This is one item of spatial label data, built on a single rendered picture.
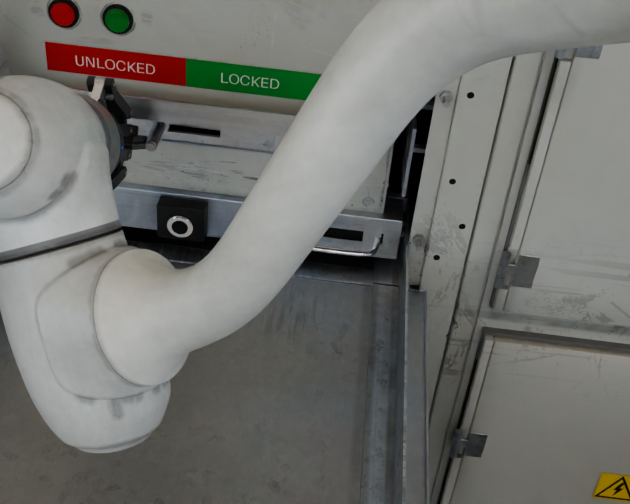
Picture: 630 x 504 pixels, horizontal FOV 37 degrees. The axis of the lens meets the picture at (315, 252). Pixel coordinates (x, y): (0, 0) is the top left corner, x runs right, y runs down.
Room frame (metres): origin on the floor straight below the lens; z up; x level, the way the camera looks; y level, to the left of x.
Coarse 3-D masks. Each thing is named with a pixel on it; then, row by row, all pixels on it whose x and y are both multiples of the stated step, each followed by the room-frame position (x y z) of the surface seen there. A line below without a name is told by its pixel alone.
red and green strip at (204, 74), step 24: (48, 48) 0.95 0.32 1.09; (72, 48) 0.95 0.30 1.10; (96, 48) 0.95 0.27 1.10; (72, 72) 0.95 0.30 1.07; (96, 72) 0.95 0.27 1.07; (120, 72) 0.95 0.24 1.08; (144, 72) 0.95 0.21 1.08; (168, 72) 0.95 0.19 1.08; (192, 72) 0.95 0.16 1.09; (216, 72) 0.94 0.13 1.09; (240, 72) 0.94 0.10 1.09; (264, 72) 0.94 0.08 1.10; (288, 72) 0.94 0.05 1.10; (288, 96) 0.94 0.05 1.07
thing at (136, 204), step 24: (120, 192) 0.94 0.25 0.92; (144, 192) 0.94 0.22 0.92; (168, 192) 0.94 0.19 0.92; (192, 192) 0.94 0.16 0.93; (120, 216) 0.94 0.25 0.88; (144, 216) 0.94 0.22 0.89; (216, 216) 0.93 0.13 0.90; (360, 216) 0.93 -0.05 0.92; (384, 216) 0.93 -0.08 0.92; (336, 240) 0.93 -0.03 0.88; (360, 240) 0.93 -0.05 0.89; (384, 240) 0.93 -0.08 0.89
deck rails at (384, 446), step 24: (408, 264) 0.86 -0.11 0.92; (384, 288) 0.89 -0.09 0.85; (384, 312) 0.84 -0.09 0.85; (384, 336) 0.80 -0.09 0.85; (384, 360) 0.76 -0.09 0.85; (384, 384) 0.72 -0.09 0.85; (384, 408) 0.69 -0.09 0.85; (384, 432) 0.65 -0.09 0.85; (384, 456) 0.62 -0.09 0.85; (384, 480) 0.59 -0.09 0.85
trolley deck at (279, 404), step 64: (0, 320) 0.76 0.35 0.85; (256, 320) 0.81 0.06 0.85; (320, 320) 0.82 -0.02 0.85; (0, 384) 0.67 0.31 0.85; (192, 384) 0.70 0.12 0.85; (256, 384) 0.71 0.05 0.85; (320, 384) 0.72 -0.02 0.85; (0, 448) 0.58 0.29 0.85; (64, 448) 0.59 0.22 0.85; (128, 448) 0.60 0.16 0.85; (192, 448) 0.61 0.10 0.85; (256, 448) 0.62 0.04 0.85; (320, 448) 0.63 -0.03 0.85
